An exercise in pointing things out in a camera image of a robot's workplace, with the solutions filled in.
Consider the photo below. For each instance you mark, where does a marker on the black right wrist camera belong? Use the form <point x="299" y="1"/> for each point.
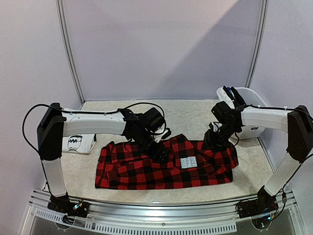
<point x="220" y="111"/>

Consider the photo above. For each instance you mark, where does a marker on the left aluminium frame post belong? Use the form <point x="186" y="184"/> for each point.
<point x="68" y="50"/>

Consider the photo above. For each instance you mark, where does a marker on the right aluminium frame post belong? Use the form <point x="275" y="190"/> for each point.
<point x="258" y="41"/>

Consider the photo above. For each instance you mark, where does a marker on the dark patterned clothes pile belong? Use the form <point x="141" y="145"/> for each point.
<point x="235" y="98"/>

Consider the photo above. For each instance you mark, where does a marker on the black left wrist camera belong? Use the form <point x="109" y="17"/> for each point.
<point x="155" y="124"/>

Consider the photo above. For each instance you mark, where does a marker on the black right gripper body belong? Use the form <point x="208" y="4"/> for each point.
<point x="212" y="136"/>

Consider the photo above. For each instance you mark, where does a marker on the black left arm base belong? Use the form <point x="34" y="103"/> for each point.
<point x="64" y="205"/>

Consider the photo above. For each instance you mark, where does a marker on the red black plaid flannel shirt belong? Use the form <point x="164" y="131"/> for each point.
<point x="122" y="166"/>

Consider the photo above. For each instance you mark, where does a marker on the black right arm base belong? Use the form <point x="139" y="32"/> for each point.
<point x="263" y="204"/>

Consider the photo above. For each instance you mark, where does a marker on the aluminium frame post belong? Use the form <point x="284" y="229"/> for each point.
<point x="258" y="41"/>
<point x="68" y="50"/>

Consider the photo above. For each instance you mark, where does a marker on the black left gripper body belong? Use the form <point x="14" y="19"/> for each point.
<point x="145" y="147"/>

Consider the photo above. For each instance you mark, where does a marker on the white and green t-shirt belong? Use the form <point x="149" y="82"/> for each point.
<point x="79" y="144"/>

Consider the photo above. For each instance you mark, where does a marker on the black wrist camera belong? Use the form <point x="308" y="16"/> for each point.
<point x="155" y="124"/>
<point x="220" y="111"/>

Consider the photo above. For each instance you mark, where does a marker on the aluminium front rail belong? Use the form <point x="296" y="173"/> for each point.
<point x="204" y="218"/>

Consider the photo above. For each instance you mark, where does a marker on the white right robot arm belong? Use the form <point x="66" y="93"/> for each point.
<point x="296" y="124"/>

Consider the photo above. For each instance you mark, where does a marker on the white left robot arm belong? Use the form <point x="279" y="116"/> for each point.
<point x="145" y="129"/>

